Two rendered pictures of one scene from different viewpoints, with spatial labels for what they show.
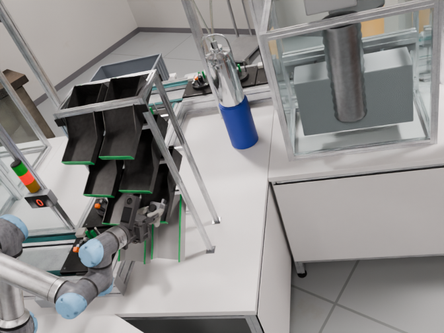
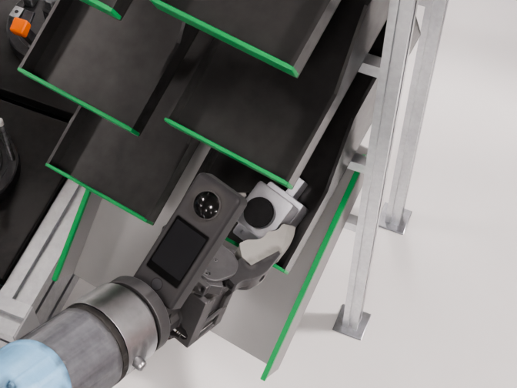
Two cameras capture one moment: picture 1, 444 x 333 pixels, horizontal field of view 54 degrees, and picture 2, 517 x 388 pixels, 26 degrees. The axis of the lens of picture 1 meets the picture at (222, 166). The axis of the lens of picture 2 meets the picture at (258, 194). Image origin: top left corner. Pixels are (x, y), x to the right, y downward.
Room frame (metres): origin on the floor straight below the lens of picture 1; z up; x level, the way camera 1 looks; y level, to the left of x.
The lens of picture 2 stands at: (0.67, 0.28, 2.19)
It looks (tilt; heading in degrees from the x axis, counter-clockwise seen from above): 58 degrees down; 1
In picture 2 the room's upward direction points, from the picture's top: straight up
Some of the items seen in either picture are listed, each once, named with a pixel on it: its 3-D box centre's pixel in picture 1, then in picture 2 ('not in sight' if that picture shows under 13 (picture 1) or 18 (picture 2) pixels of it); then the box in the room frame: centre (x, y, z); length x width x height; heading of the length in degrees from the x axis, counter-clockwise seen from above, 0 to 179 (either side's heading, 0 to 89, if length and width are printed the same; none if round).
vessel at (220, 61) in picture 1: (222, 69); not in sight; (1.99, -0.17, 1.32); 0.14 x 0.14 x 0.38
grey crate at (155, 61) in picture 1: (128, 82); not in sight; (3.59, 0.51, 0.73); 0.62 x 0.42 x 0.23; 69
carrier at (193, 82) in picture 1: (200, 78); not in sight; (2.60, -0.07, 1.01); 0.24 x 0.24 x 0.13; 69
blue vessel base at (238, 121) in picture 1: (238, 121); not in sight; (1.99, -0.17, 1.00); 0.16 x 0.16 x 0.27
